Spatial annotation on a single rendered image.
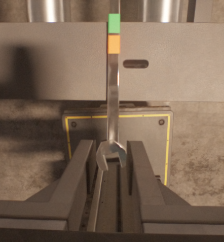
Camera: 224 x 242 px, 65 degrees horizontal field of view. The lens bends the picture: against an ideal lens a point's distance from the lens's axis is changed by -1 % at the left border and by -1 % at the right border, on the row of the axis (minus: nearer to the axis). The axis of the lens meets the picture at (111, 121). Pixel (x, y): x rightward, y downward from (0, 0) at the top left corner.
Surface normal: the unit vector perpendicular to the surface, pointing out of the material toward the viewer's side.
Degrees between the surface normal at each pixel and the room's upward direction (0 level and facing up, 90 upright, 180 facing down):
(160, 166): 0
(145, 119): 0
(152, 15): 31
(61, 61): 0
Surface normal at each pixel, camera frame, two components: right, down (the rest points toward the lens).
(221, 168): -0.03, 0.27
